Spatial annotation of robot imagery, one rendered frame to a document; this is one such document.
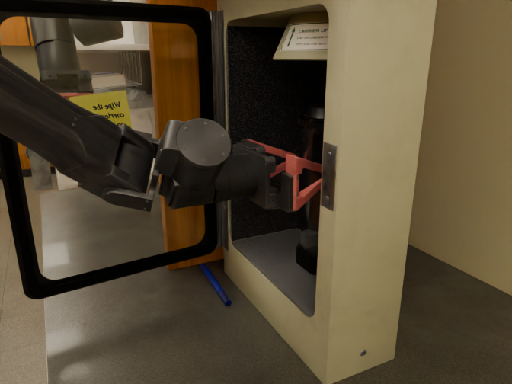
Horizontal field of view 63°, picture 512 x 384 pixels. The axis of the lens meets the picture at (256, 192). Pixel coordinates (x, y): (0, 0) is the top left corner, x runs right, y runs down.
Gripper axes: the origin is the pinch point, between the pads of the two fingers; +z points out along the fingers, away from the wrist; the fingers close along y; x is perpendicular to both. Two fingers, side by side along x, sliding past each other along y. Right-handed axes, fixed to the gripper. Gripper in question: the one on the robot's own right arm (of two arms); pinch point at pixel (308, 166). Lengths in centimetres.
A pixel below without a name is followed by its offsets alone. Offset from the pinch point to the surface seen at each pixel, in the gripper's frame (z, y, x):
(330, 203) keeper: -5.6, -13.2, 0.4
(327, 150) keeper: -5.5, -12.3, -5.1
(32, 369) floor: -56, 135, 115
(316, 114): 0.7, -0.5, -7.1
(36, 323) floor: -55, 172, 115
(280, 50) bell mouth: -4.0, 0.7, -15.2
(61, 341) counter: -34.3, 9.1, 23.1
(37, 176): -33.7, 11.6, -0.3
